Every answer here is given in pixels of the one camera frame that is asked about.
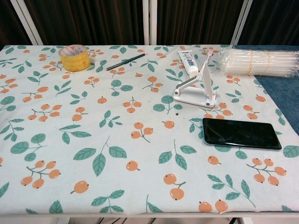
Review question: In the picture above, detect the white upright frame post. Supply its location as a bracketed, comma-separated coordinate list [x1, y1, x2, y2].
[142, 0, 158, 46]

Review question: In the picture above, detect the white toothpaste tube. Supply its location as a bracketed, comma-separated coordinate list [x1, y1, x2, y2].
[178, 50, 199, 79]

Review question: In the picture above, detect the dark green pencil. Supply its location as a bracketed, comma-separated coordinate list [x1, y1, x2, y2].
[106, 53, 147, 71]

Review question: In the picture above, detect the black smartphone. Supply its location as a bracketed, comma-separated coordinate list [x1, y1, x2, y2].
[202, 118, 283, 150]

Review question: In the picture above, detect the white folding phone stand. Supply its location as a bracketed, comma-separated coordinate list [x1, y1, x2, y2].
[173, 61, 220, 108]

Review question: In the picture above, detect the white slanted frame post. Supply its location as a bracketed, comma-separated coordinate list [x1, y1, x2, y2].
[10, 0, 43, 46]
[230, 0, 254, 45]

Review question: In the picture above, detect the pink toothbrush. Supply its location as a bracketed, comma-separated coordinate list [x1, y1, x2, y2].
[198, 48, 214, 70]

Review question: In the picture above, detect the pack of plastic cups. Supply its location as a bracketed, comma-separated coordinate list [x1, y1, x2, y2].
[218, 48, 299, 77]

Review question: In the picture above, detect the yellow tape roll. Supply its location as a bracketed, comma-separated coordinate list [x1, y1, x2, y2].
[58, 44, 91, 72]

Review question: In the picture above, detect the dark pleated curtain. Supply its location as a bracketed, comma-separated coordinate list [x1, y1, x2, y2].
[0, 0, 299, 51]

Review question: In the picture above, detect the fruit and leaf tablecloth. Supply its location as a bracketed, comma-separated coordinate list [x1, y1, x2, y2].
[0, 44, 299, 214]

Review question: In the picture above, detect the blue cloth mat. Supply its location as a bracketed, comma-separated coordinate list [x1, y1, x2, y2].
[230, 44, 299, 139]

